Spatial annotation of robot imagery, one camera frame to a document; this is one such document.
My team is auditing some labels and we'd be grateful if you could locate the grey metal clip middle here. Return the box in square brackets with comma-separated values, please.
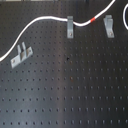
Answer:
[67, 16, 74, 39]

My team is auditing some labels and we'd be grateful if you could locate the grey metal clip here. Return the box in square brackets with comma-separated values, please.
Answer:
[11, 43, 33, 68]
[103, 15, 114, 38]
[67, 16, 74, 39]

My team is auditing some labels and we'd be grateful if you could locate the grey metal clip left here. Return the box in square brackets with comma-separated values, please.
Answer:
[11, 43, 33, 68]

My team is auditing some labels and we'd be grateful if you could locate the grey metal clip right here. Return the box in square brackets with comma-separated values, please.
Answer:
[103, 15, 114, 38]

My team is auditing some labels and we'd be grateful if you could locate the white cable with red band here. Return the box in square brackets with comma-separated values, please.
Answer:
[0, 0, 117, 63]

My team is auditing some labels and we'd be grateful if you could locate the white cable loop right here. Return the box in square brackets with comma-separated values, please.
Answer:
[122, 5, 128, 31]

